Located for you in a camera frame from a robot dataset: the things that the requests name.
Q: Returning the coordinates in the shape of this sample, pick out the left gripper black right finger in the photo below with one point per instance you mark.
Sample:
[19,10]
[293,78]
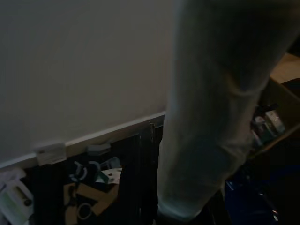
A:
[218,215]

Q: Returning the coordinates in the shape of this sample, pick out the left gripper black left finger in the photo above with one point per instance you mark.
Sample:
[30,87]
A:
[143,182]

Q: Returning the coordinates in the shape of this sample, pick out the blue dustpan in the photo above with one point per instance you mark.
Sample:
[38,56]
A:
[248,201]

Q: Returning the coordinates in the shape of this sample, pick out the brown cardboard piece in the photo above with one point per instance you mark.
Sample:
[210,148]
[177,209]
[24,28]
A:
[96,194]

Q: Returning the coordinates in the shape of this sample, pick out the white baseboard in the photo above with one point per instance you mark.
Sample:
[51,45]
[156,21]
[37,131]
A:
[93,138]

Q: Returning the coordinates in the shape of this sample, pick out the white labelled card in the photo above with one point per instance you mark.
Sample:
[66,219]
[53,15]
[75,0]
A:
[50,153]

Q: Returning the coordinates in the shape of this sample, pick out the brown cardboard box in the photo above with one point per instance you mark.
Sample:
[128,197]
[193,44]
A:
[288,103]

